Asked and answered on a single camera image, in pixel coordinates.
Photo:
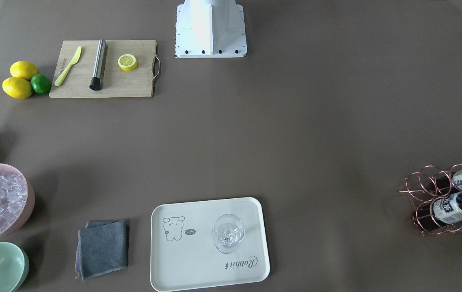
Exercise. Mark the grey folded cloth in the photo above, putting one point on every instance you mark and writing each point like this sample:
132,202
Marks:
102,248

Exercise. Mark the copper wire bottle basket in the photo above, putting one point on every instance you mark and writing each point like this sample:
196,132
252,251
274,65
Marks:
415,187

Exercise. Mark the steel muddler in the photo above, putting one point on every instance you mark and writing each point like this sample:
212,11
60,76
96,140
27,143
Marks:
98,70

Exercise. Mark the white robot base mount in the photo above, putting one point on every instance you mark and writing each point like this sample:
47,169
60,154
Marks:
210,29

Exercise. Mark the bamboo cutting board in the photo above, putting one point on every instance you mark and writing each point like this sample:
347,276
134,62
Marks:
115,82

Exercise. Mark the yellow lemon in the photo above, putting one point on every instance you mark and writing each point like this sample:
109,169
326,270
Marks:
18,88
24,69

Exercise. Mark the yellow plastic knife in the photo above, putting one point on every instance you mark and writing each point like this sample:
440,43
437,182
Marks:
73,61

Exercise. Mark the tea bottle middle back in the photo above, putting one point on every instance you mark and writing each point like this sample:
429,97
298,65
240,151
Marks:
439,214

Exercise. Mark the lower yellow lemon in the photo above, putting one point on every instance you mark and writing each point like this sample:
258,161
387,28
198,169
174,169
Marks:
18,88

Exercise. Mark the half lemon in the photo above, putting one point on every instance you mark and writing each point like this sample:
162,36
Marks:
127,62

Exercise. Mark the cream rabbit tray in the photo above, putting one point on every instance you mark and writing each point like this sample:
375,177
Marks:
183,256

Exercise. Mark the green lime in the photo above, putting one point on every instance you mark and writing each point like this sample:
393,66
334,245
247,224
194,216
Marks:
41,84

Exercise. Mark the clear wine glass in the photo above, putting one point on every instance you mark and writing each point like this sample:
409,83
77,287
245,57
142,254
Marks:
228,233

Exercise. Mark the upper yellow lemon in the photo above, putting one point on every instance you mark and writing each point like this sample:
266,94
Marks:
24,69

